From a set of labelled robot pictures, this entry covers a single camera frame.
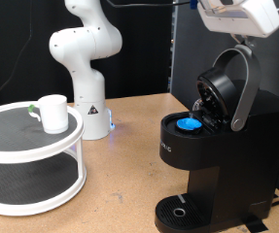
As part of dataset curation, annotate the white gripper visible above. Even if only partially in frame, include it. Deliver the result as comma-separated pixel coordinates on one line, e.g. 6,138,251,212
196,0,279,47

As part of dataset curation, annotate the white two-tier turntable shelf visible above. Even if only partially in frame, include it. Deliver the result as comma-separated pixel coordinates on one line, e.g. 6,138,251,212
0,100,89,217

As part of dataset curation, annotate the black backdrop curtain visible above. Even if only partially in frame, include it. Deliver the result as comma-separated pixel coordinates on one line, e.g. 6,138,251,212
0,0,173,106

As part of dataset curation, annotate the blue-lid reusable coffee pod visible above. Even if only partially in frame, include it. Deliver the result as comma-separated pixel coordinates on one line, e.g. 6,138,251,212
176,117,203,131

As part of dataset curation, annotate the dark grey partition panel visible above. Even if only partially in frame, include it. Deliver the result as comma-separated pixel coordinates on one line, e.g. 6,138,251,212
170,0,279,208

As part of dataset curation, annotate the black Keurig coffee machine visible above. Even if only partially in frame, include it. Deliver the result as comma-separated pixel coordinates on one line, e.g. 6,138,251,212
154,44,279,233

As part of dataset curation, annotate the white mug with green tape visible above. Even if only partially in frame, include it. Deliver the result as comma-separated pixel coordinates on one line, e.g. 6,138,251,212
27,93,70,135

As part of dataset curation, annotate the black tape strip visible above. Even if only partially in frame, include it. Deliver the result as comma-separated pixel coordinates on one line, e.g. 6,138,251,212
242,215,269,233

